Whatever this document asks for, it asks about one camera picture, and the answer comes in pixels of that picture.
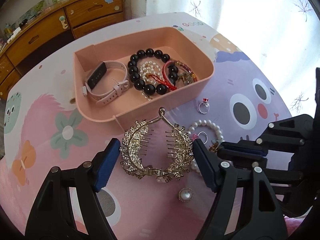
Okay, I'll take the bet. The silver ring red stone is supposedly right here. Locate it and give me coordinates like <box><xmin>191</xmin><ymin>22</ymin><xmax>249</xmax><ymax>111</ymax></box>
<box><xmin>197</xmin><ymin>98</ymin><xmax>210</xmax><ymax>114</ymax></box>

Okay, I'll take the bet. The wooden desk with drawers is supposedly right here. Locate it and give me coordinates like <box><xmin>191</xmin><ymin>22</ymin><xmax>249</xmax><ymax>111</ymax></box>
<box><xmin>1</xmin><ymin>0</ymin><xmax>125</xmax><ymax>100</ymax></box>

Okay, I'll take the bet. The pearl round brooch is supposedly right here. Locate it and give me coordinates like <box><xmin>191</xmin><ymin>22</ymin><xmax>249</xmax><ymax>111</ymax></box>
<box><xmin>178</xmin><ymin>187</ymin><xmax>194</xmax><ymax>203</ymax></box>

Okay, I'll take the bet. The black bead bracelet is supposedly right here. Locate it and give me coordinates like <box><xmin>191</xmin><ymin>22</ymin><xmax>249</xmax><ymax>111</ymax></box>
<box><xmin>127</xmin><ymin>48</ymin><xmax>180</xmax><ymax>96</ymax></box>

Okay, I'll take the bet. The pink plastic jewelry tray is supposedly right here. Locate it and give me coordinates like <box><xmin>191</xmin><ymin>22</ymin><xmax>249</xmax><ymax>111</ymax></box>
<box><xmin>73</xmin><ymin>27</ymin><xmax>216</xmax><ymax>123</ymax></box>

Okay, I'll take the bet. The red cord bracelet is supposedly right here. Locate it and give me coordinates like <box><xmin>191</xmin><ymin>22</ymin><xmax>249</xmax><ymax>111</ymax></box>
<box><xmin>147</xmin><ymin>60</ymin><xmax>198</xmax><ymax>91</ymax></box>

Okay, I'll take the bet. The pink strap smart watch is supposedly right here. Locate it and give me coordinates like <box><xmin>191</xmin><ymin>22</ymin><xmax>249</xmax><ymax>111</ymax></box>
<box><xmin>81</xmin><ymin>61</ymin><xmax>130</xmax><ymax>107</ymax></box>

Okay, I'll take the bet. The silver ring pink stone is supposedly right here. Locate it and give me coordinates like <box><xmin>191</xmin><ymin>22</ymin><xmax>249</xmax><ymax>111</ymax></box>
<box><xmin>191</xmin><ymin>131</ymin><xmax>208</xmax><ymax>144</ymax></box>

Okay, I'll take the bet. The small pearl strand bracelet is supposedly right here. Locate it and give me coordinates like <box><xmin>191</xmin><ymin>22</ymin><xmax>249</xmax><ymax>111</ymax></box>
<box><xmin>138</xmin><ymin>60</ymin><xmax>163</xmax><ymax>100</ymax></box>

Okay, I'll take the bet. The gold rhinestone hair comb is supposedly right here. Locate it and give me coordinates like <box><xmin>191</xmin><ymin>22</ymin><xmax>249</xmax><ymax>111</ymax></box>
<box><xmin>120</xmin><ymin>107</ymin><xmax>194</xmax><ymax>183</ymax></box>

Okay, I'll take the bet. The white pearl bracelet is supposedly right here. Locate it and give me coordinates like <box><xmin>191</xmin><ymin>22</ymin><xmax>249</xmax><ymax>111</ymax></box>
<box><xmin>188</xmin><ymin>119</ymin><xmax>225</xmax><ymax>173</ymax></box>

